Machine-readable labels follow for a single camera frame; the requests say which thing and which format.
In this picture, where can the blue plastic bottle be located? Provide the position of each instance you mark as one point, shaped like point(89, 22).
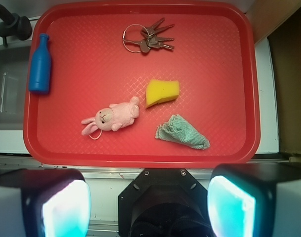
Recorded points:
point(40, 69)

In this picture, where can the grey sink basin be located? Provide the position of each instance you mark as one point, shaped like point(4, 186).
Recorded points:
point(13, 79)

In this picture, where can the light blue knitted cloth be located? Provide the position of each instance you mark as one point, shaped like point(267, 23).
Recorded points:
point(179, 130)

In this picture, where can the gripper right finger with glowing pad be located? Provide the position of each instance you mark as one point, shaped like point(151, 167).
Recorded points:
point(255, 200)

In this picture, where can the yellow sponge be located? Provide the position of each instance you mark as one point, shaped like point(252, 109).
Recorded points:
point(161, 91)

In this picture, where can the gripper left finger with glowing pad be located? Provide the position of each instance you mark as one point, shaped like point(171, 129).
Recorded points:
point(44, 203)

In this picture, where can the pink plush bunny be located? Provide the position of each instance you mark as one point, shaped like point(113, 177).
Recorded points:
point(113, 118)

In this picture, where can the bunch of keys on ring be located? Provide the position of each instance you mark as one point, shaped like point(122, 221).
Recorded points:
point(151, 39)

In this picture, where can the red plastic tray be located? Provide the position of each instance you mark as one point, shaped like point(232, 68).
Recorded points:
point(213, 61)

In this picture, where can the black faucet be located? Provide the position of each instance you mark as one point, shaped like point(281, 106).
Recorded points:
point(13, 25)

